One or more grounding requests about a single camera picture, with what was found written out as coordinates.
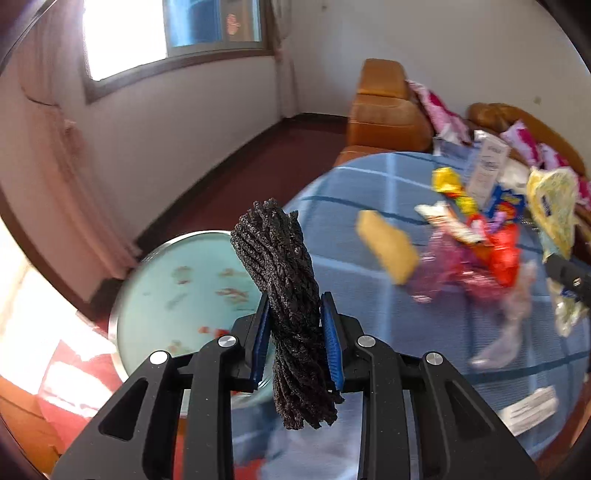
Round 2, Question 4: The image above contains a white striped wrapper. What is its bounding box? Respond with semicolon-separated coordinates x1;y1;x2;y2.
416;202;485;243

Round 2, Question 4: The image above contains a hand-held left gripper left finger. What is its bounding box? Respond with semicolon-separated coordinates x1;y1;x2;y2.
51;291;273;480

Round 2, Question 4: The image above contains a round pale blue basin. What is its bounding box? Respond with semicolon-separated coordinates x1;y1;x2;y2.
108;231;278;407

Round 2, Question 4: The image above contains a window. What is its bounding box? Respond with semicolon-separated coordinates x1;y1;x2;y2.
81;0;278;104

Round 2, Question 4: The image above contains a blue red snack packet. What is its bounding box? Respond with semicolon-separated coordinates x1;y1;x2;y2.
485;185;527;227

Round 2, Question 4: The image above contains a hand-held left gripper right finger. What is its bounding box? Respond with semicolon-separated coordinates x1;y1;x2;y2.
320;291;541;480

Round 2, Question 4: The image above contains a red wrapper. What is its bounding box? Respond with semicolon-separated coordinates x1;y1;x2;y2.
466;217;520;287

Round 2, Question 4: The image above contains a white paper slip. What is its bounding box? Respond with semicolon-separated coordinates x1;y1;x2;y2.
499;387;557;437

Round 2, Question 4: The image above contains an orange leather sofa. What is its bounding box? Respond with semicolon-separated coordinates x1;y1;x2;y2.
333;58;591;185

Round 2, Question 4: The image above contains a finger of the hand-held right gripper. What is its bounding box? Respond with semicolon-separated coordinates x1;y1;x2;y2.
545;253;591;303

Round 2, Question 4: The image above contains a yellow green snack packet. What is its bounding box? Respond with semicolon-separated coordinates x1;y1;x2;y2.
526;167;580;261

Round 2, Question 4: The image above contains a white carton box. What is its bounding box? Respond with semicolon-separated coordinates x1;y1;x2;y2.
464;130;511;206

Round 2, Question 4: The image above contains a pink cellophane wrapper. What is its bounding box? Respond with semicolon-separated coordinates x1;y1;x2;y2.
411;231;497;303

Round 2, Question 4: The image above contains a yellow crumpled wrapper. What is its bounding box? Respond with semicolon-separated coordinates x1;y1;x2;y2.
431;167;478;215

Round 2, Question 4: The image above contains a red cloth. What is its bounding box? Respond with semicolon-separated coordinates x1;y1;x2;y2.
34;339;127;432

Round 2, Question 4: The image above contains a white blue flat packet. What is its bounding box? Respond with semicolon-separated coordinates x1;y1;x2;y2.
434;136;476;162

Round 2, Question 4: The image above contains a pale narrow curtain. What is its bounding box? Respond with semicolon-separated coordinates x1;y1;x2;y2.
268;0;301;116

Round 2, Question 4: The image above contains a pink white printed blanket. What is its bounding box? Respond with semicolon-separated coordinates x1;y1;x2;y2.
406;79;591;208

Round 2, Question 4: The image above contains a clear plastic bag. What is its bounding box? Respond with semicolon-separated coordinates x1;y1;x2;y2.
468;261;539;370

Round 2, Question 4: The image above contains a dark braided rope bundle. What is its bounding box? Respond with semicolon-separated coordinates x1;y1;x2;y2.
229;198;345;431

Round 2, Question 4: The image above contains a pink curtain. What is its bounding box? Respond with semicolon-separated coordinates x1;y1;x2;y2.
9;78;139;278

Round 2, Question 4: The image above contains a yellow sponge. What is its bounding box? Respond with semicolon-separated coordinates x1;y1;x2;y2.
355;210;421;285

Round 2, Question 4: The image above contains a blue plaid table cloth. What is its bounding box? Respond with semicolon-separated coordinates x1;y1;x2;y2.
231;151;587;480

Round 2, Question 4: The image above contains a clear crumpled wrapper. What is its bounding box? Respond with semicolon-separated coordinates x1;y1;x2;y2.
549;277;589;337

